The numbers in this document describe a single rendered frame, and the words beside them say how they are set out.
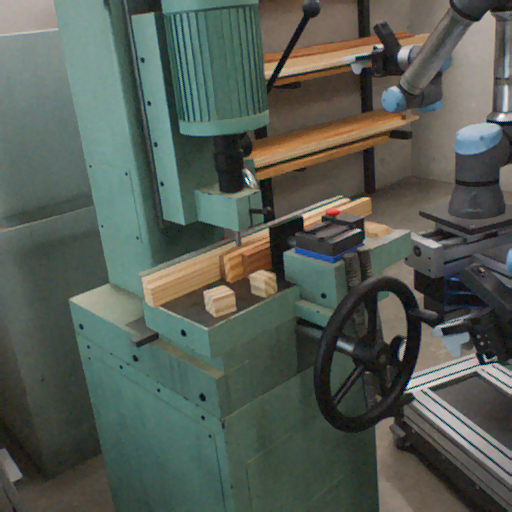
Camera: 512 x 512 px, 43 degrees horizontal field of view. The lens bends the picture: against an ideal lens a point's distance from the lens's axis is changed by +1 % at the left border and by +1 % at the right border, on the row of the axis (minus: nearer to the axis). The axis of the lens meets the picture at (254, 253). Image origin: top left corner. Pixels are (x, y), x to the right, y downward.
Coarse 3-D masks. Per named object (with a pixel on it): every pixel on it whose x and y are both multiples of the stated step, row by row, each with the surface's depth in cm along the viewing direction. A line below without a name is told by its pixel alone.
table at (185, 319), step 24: (384, 240) 143; (408, 240) 148; (384, 264) 143; (240, 288) 126; (288, 288) 124; (144, 312) 127; (168, 312) 120; (192, 312) 118; (240, 312) 116; (264, 312) 120; (288, 312) 125; (312, 312) 122; (168, 336) 123; (192, 336) 116; (216, 336) 113; (240, 336) 117
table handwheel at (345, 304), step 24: (360, 288) 108; (384, 288) 112; (408, 288) 117; (336, 312) 106; (312, 336) 123; (336, 336) 105; (408, 336) 123; (360, 360) 114; (384, 360) 114; (408, 360) 123; (336, 408) 110; (384, 408) 120
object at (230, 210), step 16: (208, 192) 131; (224, 192) 130; (240, 192) 129; (256, 192) 128; (208, 208) 133; (224, 208) 128; (240, 208) 126; (256, 208) 129; (224, 224) 130; (240, 224) 127; (256, 224) 130
